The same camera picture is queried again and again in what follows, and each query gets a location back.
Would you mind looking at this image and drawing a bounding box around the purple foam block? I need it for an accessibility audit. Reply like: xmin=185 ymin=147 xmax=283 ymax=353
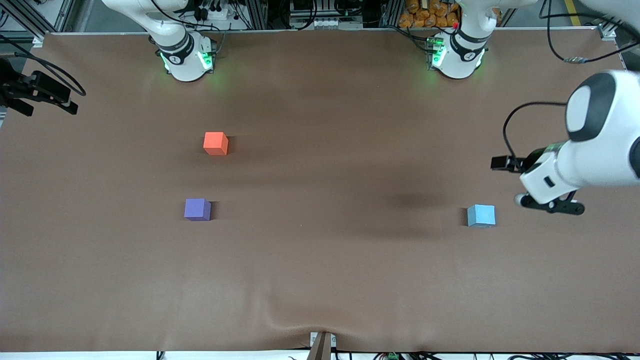
xmin=183 ymin=198 xmax=212 ymax=222

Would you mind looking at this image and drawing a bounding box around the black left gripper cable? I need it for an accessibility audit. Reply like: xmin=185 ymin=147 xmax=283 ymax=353
xmin=502 ymin=42 xmax=640 ymax=161

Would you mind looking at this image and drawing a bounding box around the orange foam block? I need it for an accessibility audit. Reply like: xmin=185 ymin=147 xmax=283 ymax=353
xmin=203 ymin=131 xmax=229 ymax=156

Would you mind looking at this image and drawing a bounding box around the orange packets heap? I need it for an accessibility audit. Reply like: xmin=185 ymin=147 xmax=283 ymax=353
xmin=399 ymin=0 xmax=461 ymax=29

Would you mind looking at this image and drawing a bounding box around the brown table cloth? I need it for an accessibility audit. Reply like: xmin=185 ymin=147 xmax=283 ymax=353
xmin=0 ymin=29 xmax=640 ymax=354

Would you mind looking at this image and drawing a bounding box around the table edge clamp bracket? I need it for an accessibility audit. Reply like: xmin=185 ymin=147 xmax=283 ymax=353
xmin=307 ymin=331 xmax=337 ymax=360

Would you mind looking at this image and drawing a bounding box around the white power strip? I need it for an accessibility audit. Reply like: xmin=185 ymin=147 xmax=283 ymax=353
xmin=197 ymin=6 xmax=236 ymax=22

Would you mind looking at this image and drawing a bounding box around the light blue foam block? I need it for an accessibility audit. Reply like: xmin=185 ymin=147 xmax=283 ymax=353
xmin=467 ymin=204 xmax=496 ymax=228

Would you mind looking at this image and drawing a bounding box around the aluminium frame post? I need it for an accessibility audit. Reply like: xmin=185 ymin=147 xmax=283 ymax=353
xmin=252 ymin=0 xmax=269 ymax=31
xmin=380 ymin=0 xmax=402 ymax=28

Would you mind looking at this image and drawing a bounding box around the black cable with silver plug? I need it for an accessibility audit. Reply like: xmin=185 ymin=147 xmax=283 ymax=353
xmin=539 ymin=0 xmax=584 ymax=64

